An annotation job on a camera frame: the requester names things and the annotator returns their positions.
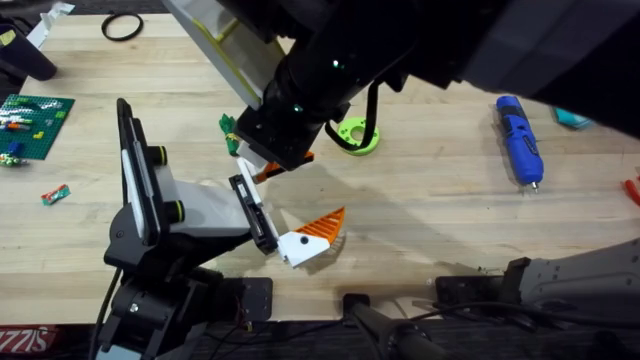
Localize green disc with holes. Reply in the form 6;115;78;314
336;115;381;157

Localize orange ribbed wedge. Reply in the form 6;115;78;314
253;151;316;185

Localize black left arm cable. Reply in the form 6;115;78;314
88;267;124;360

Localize green board with blocks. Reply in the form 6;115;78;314
0;93;76;169

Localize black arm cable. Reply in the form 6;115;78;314
88;267;124;360
409;299;640;332

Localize red printed label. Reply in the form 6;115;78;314
0;324;62;354

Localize left wrist upright black plate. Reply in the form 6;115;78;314
116;97;162;247

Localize green vegetable toy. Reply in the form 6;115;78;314
218;113;243;158

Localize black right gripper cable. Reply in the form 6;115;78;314
324;80;382;152

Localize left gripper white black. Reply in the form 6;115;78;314
103;144;347;275

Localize right wrist upright pale plate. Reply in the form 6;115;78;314
160;0;287;112

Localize small red green toy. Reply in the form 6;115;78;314
40;183;72;207

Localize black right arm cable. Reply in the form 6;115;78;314
409;299;640;332

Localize black camera post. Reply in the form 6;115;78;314
342;293;454;360

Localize blue electric screwdriver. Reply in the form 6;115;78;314
494;94;546;195

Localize red handled tool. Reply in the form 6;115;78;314
621;176;640;208

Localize teal object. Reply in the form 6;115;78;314
551;105;597;131

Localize dark cylindrical object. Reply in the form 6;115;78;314
0;14;59;85

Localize black ring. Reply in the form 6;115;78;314
100;11;145;43

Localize white folded bracket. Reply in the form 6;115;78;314
25;1;76;50

